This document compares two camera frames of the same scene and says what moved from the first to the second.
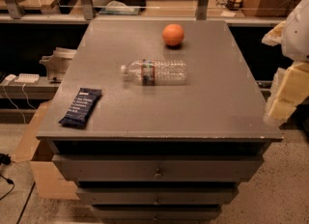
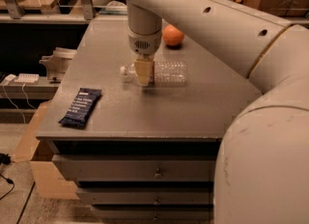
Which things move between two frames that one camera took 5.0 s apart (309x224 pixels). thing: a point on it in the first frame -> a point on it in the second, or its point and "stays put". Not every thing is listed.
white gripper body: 297,33 -> 144,44
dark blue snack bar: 80,110 stays put
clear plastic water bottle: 155,72 stays put
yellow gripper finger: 290,89 -> 145,70
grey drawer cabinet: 159,153 stays put
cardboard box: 50,181 stays put
